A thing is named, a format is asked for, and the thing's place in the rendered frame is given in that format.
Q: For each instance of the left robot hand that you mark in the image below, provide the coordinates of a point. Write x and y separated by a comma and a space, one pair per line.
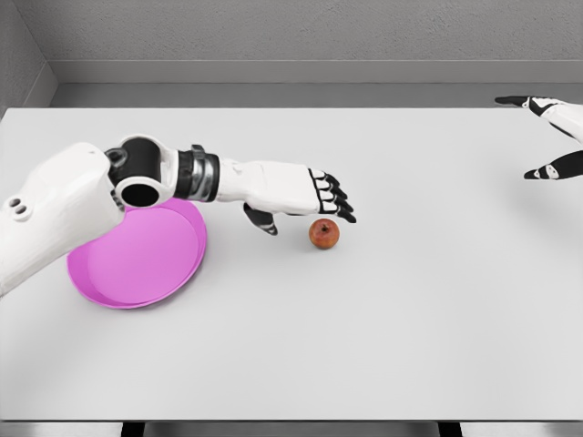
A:
291, 189

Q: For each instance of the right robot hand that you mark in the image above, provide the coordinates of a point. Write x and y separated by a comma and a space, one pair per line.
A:
558, 114

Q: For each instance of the pink round plate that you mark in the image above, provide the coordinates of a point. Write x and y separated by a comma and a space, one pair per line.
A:
136, 259

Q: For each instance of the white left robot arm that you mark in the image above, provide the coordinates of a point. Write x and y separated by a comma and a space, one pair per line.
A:
59, 200

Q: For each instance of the red apple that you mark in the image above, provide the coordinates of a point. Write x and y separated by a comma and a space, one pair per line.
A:
324, 234

